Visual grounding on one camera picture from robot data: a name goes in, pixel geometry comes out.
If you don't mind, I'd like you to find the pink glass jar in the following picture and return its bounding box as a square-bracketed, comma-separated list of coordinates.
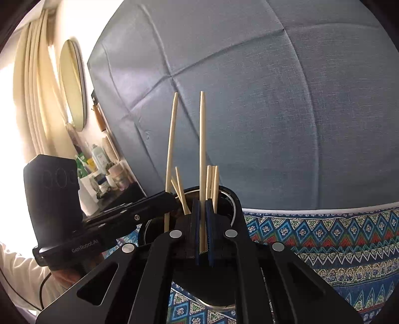
[113, 166, 129, 190]

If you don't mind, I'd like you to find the blue patterned blanket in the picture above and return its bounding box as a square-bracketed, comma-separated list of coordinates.
[115, 207, 399, 324]

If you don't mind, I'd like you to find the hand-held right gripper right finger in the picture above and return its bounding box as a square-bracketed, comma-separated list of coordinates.
[204, 199, 364, 324]

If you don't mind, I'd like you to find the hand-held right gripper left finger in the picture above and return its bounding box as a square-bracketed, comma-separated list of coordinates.
[36, 199, 201, 324]

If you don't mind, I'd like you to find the white bottle with grey cap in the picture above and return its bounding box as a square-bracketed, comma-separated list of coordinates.
[92, 144, 105, 170]

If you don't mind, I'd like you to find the cream curtain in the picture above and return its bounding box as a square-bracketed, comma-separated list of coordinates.
[12, 8, 75, 162]

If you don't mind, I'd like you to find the blue and white jar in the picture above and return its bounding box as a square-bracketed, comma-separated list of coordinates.
[95, 173, 108, 194]

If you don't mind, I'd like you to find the green spray bottle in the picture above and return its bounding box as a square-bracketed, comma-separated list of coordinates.
[75, 154, 89, 178]

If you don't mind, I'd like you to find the person's left forearm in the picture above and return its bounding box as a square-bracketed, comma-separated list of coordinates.
[0, 241, 67, 312]

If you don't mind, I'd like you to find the small plant in white pot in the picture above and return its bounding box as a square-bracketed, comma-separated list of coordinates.
[105, 162, 117, 187]

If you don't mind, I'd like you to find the oval wall mirror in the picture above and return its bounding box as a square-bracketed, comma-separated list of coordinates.
[59, 40, 87, 132]

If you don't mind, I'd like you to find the black cylindrical cup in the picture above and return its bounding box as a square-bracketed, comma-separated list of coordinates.
[137, 186, 250, 310]

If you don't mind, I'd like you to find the person's left hand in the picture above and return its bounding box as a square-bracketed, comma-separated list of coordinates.
[51, 252, 105, 287]

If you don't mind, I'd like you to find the blue upholstered headboard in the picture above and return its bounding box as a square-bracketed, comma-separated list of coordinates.
[87, 0, 399, 212]

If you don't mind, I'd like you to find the hanging wooden handle brush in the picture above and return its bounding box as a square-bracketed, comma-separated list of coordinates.
[94, 104, 106, 133]

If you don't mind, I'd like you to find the black cable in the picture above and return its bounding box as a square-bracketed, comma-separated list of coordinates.
[40, 271, 55, 312]

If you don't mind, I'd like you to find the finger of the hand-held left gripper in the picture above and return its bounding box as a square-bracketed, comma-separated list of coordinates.
[83, 191, 178, 226]
[75, 206, 178, 246]

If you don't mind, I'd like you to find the wooden hairbrush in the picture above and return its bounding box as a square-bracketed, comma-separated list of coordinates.
[102, 135, 120, 162]

